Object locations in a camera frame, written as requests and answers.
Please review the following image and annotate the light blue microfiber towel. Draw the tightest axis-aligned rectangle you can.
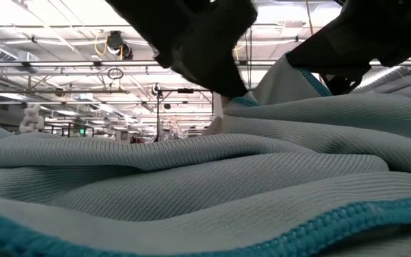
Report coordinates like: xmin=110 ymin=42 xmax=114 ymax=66
xmin=203 ymin=55 xmax=411 ymax=181
xmin=0 ymin=116 xmax=411 ymax=257

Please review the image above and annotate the white robot figure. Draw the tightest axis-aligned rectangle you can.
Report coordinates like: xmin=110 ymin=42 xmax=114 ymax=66
xmin=19 ymin=103 xmax=46 ymax=133

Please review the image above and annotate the white building column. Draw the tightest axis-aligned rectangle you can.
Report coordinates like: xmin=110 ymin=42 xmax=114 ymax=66
xmin=213 ymin=93 xmax=225 ymax=118

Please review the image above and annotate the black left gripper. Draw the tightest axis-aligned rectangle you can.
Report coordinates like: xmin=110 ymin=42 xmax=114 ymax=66
xmin=105 ymin=0 xmax=258 ymax=99

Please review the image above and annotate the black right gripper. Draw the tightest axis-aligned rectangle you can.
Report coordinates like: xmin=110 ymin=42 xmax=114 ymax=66
xmin=285 ymin=0 xmax=411 ymax=96

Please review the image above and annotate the black ceiling cable reel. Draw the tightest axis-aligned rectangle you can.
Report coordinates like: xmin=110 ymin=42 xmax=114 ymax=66
xmin=105 ymin=30 xmax=134 ymax=61

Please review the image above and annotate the hanging black cable loop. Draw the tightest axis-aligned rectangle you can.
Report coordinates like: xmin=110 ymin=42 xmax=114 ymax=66
xmin=107 ymin=67 xmax=124 ymax=81

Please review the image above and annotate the ceiling light strip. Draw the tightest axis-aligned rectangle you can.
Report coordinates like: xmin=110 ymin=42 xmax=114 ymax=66
xmin=0 ymin=60 xmax=411 ymax=69

